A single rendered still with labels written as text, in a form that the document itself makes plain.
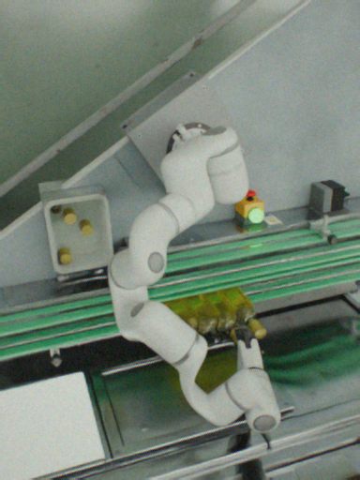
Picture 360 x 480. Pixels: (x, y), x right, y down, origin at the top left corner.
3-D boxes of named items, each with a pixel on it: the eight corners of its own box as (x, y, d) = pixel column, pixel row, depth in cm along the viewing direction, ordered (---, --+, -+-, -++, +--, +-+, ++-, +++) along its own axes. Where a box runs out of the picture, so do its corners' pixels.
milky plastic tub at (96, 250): (52, 262, 155) (54, 276, 147) (39, 191, 145) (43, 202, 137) (108, 251, 159) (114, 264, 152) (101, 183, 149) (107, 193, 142)
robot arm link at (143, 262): (142, 208, 115) (90, 241, 108) (170, 194, 103) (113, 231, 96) (172, 261, 116) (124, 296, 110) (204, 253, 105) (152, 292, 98)
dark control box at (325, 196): (307, 203, 176) (322, 213, 169) (310, 182, 173) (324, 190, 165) (329, 200, 178) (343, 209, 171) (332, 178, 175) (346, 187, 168)
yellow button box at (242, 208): (233, 217, 169) (244, 226, 163) (234, 195, 166) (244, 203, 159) (253, 213, 171) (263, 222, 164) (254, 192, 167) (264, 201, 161)
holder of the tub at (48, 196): (54, 276, 158) (57, 289, 151) (40, 191, 145) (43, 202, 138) (109, 265, 162) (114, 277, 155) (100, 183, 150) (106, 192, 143)
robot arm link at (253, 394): (216, 408, 108) (250, 381, 105) (210, 373, 117) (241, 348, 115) (263, 442, 113) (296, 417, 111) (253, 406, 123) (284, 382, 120)
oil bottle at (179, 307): (158, 303, 158) (181, 343, 140) (157, 287, 155) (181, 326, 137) (175, 299, 160) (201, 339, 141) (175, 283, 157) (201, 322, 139)
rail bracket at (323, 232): (304, 228, 164) (328, 246, 153) (306, 206, 161) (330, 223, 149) (315, 226, 165) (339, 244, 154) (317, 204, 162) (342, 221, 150)
